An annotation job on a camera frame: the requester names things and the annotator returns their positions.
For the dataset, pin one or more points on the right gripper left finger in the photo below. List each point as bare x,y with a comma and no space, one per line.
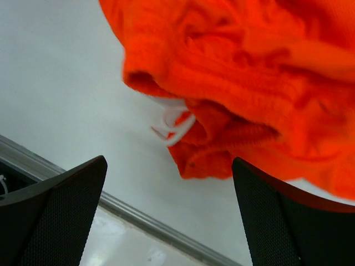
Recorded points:
48,223

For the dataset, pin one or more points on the aluminium rail front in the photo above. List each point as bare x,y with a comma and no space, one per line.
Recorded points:
39,169

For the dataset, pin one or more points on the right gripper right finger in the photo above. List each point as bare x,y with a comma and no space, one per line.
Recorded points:
285,225

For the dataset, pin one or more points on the orange shorts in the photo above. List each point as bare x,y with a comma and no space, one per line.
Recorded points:
271,82

